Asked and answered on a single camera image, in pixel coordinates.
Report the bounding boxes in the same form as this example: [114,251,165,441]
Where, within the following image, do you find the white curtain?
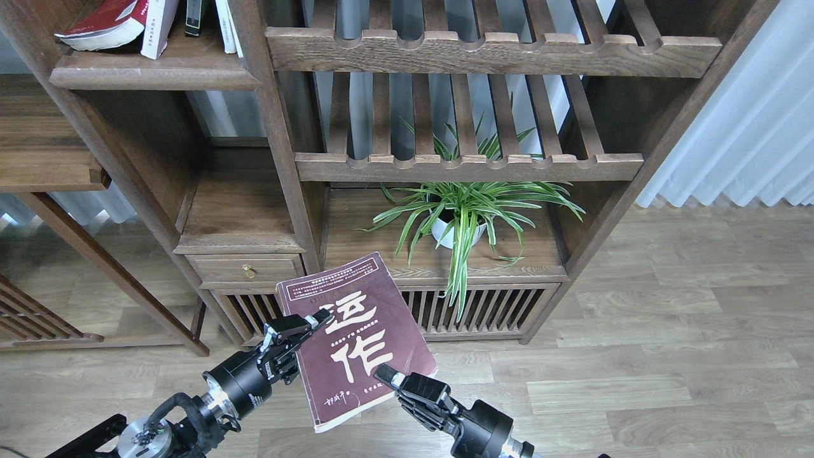
[636,1,813,207]

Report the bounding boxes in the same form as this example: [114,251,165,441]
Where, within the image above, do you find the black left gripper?
[202,309,334,420]

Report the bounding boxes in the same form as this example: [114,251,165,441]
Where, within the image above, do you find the wooden side furniture left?
[1,74,209,356]

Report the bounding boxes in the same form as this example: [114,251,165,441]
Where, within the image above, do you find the green spider plant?
[368,181,585,320]

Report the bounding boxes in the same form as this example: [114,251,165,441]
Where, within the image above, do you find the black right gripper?
[374,363,514,457]

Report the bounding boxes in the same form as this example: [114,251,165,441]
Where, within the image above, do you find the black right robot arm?
[374,363,538,457]

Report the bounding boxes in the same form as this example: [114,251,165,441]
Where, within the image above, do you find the white plant pot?
[431,209,486,249]

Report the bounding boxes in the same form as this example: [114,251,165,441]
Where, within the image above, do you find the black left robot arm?
[53,310,333,457]

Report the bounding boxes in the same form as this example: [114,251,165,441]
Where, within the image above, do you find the white upright book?
[215,0,244,59]

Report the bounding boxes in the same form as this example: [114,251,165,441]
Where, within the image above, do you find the white lavender paperback book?
[141,0,179,60]

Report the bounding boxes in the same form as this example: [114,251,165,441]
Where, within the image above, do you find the dark green upright book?
[185,0,206,38]

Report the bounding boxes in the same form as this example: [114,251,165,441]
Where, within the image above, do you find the dark red book white characters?
[277,252,438,434]

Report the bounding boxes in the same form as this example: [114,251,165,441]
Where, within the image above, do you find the dark wooden bookshelf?
[2,1,778,343]

